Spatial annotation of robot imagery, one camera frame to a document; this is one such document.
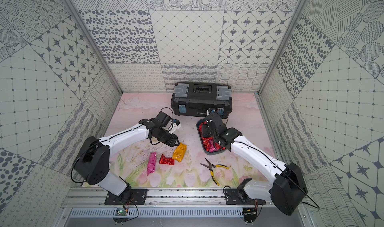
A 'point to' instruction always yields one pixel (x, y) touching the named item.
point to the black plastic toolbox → (194, 99)
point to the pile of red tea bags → (208, 143)
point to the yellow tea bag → (179, 152)
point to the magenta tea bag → (151, 162)
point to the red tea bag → (163, 160)
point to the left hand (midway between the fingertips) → (177, 140)
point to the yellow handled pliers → (210, 166)
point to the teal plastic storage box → (206, 152)
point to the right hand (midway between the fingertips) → (207, 128)
